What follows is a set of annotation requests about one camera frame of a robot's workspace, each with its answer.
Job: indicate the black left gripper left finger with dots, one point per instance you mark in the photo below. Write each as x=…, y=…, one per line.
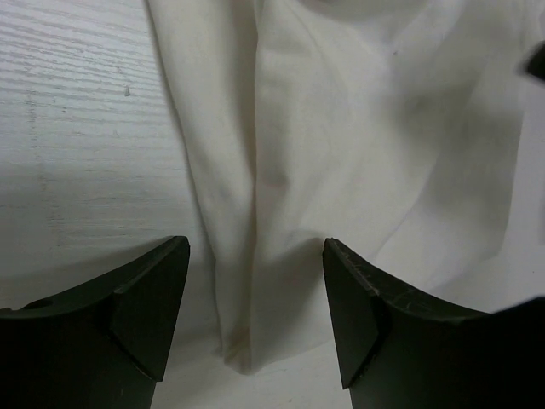
x=102, y=344

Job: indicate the white t-shirt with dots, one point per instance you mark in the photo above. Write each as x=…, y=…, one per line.
x=393, y=126

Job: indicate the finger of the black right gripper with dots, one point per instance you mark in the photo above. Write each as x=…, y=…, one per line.
x=534, y=65

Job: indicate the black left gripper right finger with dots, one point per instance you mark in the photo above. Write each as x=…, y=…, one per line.
x=399, y=347

